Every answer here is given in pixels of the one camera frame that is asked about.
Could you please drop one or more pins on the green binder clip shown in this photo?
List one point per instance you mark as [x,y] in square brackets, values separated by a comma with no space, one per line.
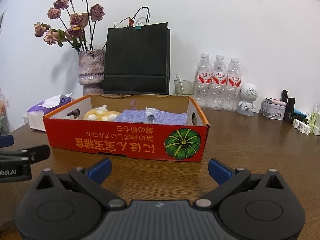
[138,26]

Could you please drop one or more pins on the purple ceramic vase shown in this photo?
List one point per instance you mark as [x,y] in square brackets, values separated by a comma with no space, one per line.
[91,67]

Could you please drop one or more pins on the purple knitted cloth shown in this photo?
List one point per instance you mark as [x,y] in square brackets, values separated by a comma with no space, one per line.
[165,117]

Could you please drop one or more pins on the clear glass cup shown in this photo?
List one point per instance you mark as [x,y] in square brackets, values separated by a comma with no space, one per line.
[183,86]

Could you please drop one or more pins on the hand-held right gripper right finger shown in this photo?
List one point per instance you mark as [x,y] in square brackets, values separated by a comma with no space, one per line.
[219,169]

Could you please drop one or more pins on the white wall device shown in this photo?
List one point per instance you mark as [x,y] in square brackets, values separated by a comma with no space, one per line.
[25,119]

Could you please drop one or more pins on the white robot speaker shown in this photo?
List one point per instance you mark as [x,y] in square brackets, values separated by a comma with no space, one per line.
[248,97]

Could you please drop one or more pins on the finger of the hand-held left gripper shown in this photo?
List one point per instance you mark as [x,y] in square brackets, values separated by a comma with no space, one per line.
[35,153]
[6,141]

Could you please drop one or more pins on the purple tissue pack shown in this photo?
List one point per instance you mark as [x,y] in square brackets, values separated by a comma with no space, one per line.
[42,115]

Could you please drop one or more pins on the red cardboard box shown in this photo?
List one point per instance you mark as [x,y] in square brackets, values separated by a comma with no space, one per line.
[120,140]

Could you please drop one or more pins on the white small bottles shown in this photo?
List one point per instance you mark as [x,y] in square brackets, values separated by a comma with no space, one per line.
[301,127]

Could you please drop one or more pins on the tall black box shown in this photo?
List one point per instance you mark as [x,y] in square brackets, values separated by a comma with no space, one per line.
[290,111]

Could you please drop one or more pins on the small black box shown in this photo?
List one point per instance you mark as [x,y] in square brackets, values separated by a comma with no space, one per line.
[284,95]

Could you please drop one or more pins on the yellow white plush toy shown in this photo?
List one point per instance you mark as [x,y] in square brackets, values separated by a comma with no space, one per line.
[100,113]

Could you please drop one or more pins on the red label water bottle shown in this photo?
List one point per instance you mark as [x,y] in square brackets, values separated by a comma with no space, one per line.
[234,85]
[203,82]
[219,83]

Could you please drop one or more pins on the wall poster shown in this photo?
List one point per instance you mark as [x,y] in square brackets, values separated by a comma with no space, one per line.
[2,21]

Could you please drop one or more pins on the clear display rack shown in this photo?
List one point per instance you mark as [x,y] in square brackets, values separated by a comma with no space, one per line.
[3,112]

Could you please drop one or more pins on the small green spray bottle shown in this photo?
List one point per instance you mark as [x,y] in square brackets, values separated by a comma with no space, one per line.
[314,117]

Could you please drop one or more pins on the black paper bag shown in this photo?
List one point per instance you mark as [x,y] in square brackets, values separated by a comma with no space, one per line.
[136,57]

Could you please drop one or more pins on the white charger block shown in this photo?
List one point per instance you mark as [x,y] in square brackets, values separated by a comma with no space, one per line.
[317,130]

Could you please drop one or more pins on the dried pink flowers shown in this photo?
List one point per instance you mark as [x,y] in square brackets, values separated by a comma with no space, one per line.
[75,20]

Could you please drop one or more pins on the small metal tin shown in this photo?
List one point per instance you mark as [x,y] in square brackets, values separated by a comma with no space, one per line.
[273,110]

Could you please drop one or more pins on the small clear packet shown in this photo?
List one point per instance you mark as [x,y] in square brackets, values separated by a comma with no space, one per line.
[150,115]

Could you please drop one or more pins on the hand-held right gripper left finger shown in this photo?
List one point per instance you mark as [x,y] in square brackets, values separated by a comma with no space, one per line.
[102,168]

